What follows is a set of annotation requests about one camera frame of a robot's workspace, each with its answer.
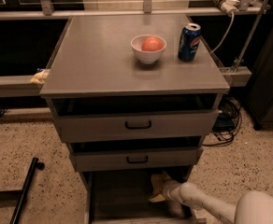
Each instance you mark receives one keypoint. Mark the grey middle drawer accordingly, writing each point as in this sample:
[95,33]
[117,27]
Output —
[135,159]

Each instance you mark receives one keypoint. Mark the white ceramic bowl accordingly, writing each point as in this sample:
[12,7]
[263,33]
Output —
[146,57]

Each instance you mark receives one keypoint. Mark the black metal bar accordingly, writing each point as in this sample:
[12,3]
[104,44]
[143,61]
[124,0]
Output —
[18,197]

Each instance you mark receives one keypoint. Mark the blue pepsi can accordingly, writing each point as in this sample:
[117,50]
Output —
[189,42]

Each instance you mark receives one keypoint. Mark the grey drawer cabinet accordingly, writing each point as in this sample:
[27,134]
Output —
[95,72]

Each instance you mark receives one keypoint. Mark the orange fruit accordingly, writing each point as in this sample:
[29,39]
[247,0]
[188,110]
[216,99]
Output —
[152,43]

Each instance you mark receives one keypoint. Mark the yellow sponge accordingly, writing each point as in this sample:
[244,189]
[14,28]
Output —
[157,183]

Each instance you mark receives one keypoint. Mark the dark grey cabinet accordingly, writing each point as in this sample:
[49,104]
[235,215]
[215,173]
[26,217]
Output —
[259,91]

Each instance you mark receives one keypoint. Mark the grey drawer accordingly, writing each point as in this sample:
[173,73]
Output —
[135,159]
[123,197]
[128,127]

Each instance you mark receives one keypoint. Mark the grey bottom drawer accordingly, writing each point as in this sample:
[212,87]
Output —
[123,197]

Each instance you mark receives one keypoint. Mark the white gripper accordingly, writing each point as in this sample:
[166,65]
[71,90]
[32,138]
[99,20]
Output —
[168,189]

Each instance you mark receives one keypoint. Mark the yellow crumpled cloth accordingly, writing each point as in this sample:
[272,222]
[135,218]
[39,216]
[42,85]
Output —
[40,77]

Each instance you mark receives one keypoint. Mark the grey top drawer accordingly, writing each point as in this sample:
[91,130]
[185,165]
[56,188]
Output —
[128,127]

